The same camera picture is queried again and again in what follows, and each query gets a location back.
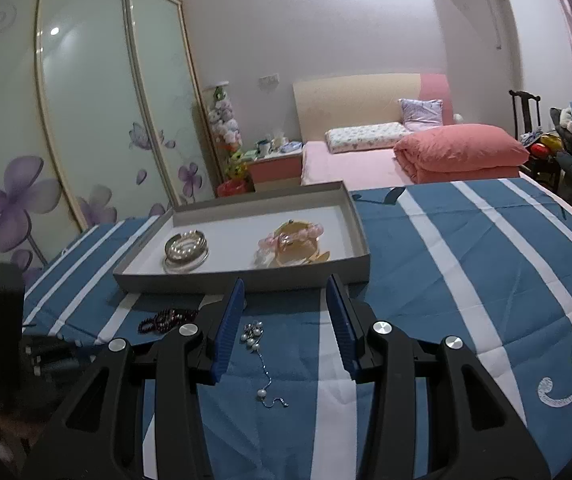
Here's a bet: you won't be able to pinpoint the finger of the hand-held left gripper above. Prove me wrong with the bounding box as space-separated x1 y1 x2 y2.
24 336 80 378

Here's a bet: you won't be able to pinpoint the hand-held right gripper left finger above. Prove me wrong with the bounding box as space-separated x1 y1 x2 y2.
20 276 247 480

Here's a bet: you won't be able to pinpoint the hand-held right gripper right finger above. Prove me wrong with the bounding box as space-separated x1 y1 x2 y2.
326 274 552 480

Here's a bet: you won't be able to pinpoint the pearl cluster chain necklace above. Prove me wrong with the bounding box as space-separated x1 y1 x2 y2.
240 322 291 408

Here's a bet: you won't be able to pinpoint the white pearl bracelet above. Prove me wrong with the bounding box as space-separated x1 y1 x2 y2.
162 250 211 273

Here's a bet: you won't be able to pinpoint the silver bangle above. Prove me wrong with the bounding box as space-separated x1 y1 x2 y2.
164 229 210 262

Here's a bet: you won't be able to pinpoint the yellow wristwatch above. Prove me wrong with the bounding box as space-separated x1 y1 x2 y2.
256 220 331 267

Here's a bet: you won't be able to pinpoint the grey cardboard box tray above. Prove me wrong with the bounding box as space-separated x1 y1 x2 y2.
113 181 371 295

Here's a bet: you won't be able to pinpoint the pink bead bracelet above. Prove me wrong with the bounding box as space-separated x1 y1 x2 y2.
257 222 327 261

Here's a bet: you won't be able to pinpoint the blue white striped tablecloth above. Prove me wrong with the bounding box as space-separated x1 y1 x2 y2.
20 177 572 480

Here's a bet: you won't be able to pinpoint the red plastic basin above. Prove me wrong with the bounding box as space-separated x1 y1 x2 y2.
217 180 255 197

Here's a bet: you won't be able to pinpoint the pink nightstand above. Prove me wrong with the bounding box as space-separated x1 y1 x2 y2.
246 152 303 192

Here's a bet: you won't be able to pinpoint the pink bed mattress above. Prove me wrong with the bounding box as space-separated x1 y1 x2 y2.
300 140 417 186

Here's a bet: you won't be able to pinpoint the white patterned pillow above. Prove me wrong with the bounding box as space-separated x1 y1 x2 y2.
325 122 414 154

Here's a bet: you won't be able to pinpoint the clear tube of plush toys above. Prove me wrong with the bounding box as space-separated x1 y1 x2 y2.
205 82 247 183

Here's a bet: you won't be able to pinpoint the folded pink quilt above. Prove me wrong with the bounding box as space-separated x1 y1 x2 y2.
393 124 531 184

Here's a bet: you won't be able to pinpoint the floral sliding door wardrobe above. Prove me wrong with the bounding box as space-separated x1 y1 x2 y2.
0 0 217 281

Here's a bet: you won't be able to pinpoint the beige pink bed headboard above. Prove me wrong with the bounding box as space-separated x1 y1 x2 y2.
293 73 454 142

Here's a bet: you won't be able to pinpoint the lavender pillow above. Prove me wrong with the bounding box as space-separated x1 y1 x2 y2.
398 98 443 127

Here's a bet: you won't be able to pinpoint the red yellow toys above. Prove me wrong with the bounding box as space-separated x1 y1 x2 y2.
528 132 562 158

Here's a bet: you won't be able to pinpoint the dark wooden chair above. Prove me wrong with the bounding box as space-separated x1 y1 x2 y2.
510 90 564 191

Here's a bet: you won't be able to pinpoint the dark red bead bracelet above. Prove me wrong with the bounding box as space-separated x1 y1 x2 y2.
138 308 199 335

